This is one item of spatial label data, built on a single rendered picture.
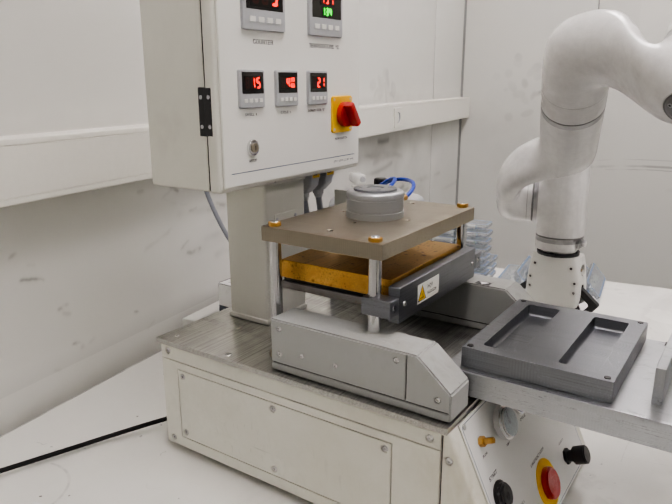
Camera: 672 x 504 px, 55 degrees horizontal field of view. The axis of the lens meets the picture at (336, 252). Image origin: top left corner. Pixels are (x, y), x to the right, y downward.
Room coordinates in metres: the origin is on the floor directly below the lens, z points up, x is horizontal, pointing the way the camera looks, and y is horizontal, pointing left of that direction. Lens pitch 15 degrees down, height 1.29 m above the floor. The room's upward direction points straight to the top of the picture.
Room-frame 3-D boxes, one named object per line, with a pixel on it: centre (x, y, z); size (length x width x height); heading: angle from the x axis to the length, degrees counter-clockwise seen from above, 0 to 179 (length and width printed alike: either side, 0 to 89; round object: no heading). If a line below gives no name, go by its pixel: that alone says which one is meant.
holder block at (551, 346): (0.72, -0.27, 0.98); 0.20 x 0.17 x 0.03; 146
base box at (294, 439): (0.88, -0.07, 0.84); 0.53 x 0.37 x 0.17; 56
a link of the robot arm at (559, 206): (1.14, -0.40, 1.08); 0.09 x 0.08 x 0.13; 71
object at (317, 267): (0.87, -0.06, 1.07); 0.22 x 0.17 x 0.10; 146
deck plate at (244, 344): (0.88, -0.03, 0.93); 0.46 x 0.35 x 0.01; 56
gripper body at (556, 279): (1.14, -0.41, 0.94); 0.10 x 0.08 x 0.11; 50
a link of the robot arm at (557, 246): (1.14, -0.41, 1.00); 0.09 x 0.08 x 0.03; 50
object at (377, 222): (0.90, -0.04, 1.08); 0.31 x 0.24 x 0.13; 146
